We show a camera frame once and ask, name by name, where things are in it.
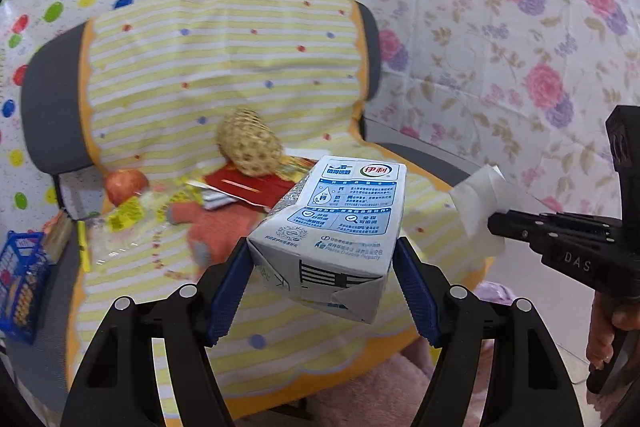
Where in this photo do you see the blue plastic basket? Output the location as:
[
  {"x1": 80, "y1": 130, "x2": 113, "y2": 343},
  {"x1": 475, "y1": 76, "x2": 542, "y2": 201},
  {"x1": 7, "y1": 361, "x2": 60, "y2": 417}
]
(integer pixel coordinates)
[{"x1": 0, "y1": 231, "x2": 54, "y2": 346}]

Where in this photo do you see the clear plastic bag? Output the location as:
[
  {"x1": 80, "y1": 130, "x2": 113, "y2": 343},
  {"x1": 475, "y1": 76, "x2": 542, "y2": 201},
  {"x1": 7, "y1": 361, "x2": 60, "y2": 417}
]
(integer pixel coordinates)
[{"x1": 85, "y1": 189, "x2": 201, "y2": 269}]

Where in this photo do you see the yellow stick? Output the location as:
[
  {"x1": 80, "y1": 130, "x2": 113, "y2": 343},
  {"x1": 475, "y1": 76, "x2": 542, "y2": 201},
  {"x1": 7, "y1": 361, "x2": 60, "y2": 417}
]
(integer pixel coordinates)
[{"x1": 76, "y1": 220, "x2": 92, "y2": 274}]

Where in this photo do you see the yellow striped dotted cloth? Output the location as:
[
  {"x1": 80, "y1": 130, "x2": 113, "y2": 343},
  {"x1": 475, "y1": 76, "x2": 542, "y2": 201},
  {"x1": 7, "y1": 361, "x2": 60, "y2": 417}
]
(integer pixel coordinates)
[{"x1": 65, "y1": 0, "x2": 496, "y2": 419}]

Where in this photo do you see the floral plastic sheet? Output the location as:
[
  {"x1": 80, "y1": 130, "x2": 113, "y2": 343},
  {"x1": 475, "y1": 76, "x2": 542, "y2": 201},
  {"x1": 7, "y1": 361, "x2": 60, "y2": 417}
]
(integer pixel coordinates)
[{"x1": 345, "y1": 0, "x2": 640, "y2": 230}]

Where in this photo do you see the person's right hand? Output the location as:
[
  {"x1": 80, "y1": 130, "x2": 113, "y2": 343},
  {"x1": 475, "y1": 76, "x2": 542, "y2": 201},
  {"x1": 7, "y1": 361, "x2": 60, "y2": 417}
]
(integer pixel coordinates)
[{"x1": 586, "y1": 294, "x2": 635, "y2": 372}]

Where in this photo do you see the red envelope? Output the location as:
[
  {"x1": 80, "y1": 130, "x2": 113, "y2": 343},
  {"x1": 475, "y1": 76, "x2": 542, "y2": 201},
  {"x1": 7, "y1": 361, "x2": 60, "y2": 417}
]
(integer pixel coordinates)
[{"x1": 202, "y1": 159, "x2": 308, "y2": 210}]

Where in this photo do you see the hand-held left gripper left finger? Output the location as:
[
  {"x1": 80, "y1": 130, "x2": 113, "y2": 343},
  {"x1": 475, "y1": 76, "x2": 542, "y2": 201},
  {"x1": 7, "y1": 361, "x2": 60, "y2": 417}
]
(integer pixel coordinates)
[{"x1": 60, "y1": 238, "x2": 259, "y2": 427}]

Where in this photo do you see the white blue milk carton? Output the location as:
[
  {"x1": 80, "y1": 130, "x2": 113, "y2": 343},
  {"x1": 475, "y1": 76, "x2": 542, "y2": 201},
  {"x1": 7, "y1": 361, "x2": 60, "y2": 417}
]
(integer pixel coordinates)
[{"x1": 246, "y1": 155, "x2": 407, "y2": 324}]

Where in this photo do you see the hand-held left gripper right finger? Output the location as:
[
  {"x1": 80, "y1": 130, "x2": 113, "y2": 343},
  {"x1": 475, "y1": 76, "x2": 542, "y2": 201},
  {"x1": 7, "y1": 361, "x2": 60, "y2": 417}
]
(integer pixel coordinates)
[{"x1": 393, "y1": 237, "x2": 583, "y2": 427}]

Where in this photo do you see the yellow printed wrapper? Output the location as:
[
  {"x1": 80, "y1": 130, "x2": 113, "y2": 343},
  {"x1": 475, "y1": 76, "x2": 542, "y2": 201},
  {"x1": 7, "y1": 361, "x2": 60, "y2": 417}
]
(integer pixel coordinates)
[{"x1": 106, "y1": 196, "x2": 147, "y2": 234}]

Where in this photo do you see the woven rattan ball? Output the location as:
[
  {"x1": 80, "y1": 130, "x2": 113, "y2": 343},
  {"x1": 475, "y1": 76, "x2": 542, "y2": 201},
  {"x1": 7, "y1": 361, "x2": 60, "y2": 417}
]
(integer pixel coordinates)
[{"x1": 216, "y1": 107, "x2": 285, "y2": 178}]

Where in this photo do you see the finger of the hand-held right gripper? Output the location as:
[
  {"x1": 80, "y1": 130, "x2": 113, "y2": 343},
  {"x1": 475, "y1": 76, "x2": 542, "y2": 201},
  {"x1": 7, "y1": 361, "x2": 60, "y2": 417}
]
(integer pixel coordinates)
[{"x1": 487, "y1": 208, "x2": 624, "y2": 258}]

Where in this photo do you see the red apple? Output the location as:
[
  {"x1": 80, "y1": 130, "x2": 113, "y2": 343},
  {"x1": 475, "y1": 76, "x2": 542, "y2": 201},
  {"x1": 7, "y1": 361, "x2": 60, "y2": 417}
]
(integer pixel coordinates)
[{"x1": 104, "y1": 169, "x2": 151, "y2": 208}]

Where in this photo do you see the white paper tissue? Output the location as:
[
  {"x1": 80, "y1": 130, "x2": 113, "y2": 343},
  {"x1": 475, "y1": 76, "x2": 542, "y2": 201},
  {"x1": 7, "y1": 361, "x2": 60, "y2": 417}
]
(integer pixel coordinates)
[{"x1": 449, "y1": 165, "x2": 543, "y2": 255}]

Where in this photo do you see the bundle of wooden sticks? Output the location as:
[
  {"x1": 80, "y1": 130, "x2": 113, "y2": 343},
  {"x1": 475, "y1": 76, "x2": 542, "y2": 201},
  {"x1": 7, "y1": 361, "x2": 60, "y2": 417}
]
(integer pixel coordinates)
[{"x1": 42, "y1": 209, "x2": 74, "y2": 264}]

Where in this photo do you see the grey office chair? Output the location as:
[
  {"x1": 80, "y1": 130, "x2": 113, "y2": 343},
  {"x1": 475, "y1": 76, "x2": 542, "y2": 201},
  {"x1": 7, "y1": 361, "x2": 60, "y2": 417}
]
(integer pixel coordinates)
[{"x1": 21, "y1": 2, "x2": 483, "y2": 423}]

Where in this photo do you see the orange plush cloth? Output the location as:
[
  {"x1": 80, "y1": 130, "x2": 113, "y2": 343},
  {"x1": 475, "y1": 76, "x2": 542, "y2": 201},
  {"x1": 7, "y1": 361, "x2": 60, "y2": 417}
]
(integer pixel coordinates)
[{"x1": 167, "y1": 202, "x2": 273, "y2": 266}]

